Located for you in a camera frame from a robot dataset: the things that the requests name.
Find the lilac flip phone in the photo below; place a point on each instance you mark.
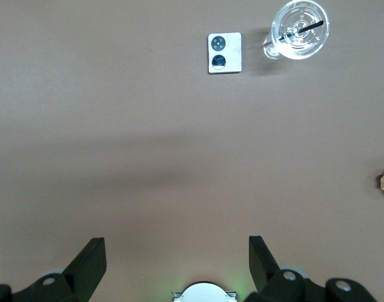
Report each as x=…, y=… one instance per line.
x=233, y=53

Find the brown table cover sheet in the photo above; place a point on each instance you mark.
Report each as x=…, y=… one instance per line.
x=148, y=141

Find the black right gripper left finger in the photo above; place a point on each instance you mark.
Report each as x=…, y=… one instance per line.
x=82, y=280

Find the clear plastic cup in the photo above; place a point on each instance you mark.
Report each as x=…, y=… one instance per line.
x=318, y=44

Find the black drinking straw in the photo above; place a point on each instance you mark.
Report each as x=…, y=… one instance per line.
x=305, y=29

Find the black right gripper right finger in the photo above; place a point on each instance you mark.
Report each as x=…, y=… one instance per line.
x=280, y=286

